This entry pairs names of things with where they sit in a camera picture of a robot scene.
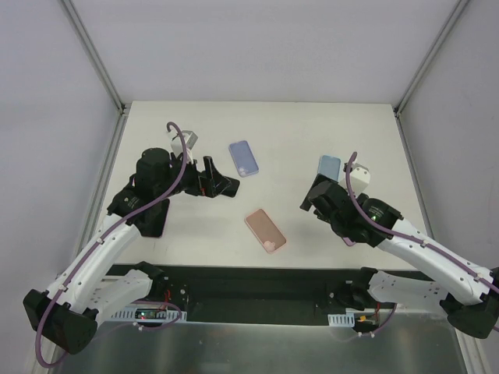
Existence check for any pink phone case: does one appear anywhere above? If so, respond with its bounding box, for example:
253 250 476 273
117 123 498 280
245 209 287 254

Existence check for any right aluminium frame post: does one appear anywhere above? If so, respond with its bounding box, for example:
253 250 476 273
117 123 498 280
393 0 472 118

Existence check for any left white cable duct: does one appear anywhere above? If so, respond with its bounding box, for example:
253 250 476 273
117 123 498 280
108 306 187 323

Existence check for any light blue phone case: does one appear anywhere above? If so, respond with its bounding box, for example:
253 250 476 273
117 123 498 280
317 155 342 182

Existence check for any white cable duct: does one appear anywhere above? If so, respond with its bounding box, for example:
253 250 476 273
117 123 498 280
108 306 187 323
327 312 356 328

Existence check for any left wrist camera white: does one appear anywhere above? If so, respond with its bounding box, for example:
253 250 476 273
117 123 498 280
168 130 198 163

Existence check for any lavender phone case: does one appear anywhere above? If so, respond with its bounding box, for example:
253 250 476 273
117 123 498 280
228 140 259 178

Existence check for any purple phone face down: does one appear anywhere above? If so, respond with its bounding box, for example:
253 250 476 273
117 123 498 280
342 238 355 247

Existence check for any aluminium frame post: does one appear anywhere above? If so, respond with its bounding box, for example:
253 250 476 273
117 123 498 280
393 0 472 118
58 0 127 114

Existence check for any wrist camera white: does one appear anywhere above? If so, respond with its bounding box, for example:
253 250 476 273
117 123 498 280
168 130 198 163
338 163 371 196

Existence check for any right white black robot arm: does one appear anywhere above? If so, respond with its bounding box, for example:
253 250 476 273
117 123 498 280
301 174 498 339

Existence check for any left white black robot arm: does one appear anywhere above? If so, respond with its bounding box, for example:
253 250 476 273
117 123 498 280
23 148 240 355

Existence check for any right white cable duct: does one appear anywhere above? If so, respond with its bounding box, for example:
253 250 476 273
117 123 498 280
327 312 356 328

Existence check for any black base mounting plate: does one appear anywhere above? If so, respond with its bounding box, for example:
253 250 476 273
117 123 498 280
104 264 426 324

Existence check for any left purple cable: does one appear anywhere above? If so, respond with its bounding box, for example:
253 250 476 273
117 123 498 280
35 122 188 369

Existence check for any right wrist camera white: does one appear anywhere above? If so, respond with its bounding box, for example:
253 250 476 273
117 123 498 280
338 163 371 196

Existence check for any left aluminium frame post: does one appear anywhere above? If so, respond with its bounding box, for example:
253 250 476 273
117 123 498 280
58 0 127 114

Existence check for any black phone pink edge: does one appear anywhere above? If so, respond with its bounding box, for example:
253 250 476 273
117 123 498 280
135 199 170 238

